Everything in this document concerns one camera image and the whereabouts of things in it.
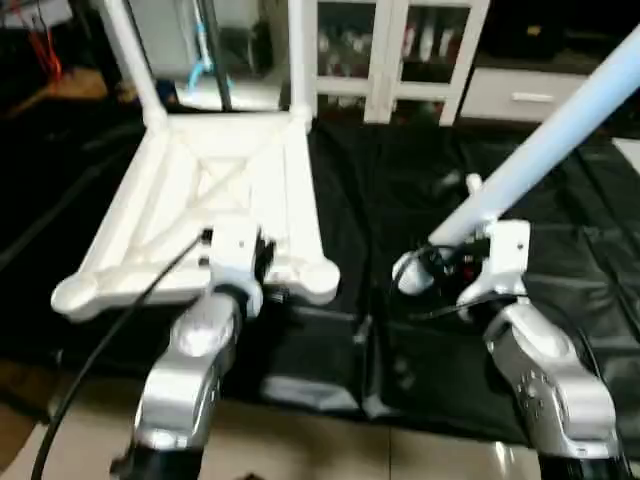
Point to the white plastic table top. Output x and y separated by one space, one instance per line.
190 170

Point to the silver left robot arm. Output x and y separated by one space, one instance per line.
190 370

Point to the black work mat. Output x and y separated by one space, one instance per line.
400 200

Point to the white drawer unit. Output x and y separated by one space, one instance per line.
525 95

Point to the blue plastic tool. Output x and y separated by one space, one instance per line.
203 70

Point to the white flat board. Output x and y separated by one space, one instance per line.
630 155

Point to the black metal pole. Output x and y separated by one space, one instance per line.
218 55

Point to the white glass-door cabinet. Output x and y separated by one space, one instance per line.
380 60

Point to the flat brown cardboard sheet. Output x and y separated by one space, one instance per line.
60 92

